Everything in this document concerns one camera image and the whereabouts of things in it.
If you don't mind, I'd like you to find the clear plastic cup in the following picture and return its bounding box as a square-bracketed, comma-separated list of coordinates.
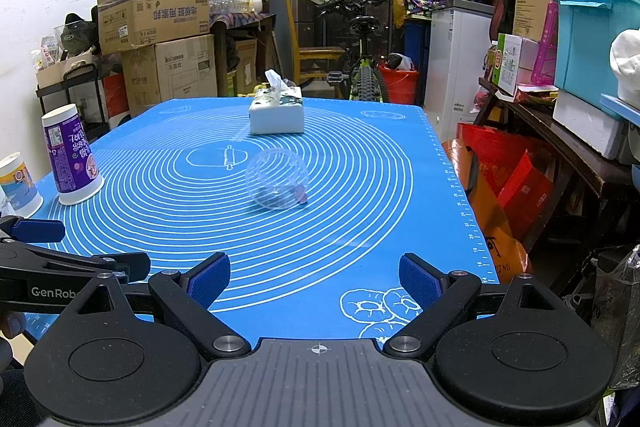
[245, 148, 309, 210]

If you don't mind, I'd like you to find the yellow blue paper cup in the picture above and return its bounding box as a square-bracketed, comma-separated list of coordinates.
[0, 152, 43, 218]

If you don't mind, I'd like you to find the purple white paper cup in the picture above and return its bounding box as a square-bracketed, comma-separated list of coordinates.
[41, 104, 104, 206]

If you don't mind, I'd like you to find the red gift bag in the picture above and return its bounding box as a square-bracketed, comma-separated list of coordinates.
[457, 124, 555, 241]

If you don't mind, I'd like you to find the blue silicone baking mat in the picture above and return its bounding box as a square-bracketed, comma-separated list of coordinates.
[38, 98, 497, 341]

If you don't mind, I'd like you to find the black metal shelf rack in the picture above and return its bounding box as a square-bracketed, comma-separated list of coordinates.
[36, 64, 110, 143]

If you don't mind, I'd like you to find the lower cardboard box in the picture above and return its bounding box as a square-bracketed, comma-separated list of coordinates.
[122, 35, 217, 117]

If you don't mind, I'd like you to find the white tissue pack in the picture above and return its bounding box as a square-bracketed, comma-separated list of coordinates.
[248, 69, 305, 135]

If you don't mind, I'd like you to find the red bucket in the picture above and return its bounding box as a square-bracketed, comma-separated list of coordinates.
[378, 64, 419, 105]

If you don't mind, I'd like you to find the white foam box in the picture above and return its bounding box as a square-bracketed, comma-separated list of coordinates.
[552, 90, 626, 160]

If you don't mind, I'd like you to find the black bicycle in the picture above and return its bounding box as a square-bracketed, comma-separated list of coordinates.
[307, 0, 390, 103]

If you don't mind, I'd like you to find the pink plastic basket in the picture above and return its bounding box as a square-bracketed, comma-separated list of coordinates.
[530, 1, 559, 86]

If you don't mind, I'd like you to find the upper cardboard box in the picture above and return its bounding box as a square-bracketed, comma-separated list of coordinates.
[98, 0, 209, 54]

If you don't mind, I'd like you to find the green white product box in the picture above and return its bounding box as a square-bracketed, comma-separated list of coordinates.
[492, 34, 539, 95]

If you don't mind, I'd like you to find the white chest freezer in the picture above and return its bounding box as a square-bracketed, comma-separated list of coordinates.
[423, 0, 494, 142]

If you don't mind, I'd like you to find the wooden chair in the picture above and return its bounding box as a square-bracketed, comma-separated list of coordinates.
[284, 0, 345, 86]

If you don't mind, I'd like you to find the dark wooden side table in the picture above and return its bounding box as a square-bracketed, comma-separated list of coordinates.
[209, 13, 277, 98]

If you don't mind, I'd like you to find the teal plastic storage bin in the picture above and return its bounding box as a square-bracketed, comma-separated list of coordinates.
[554, 0, 640, 107]

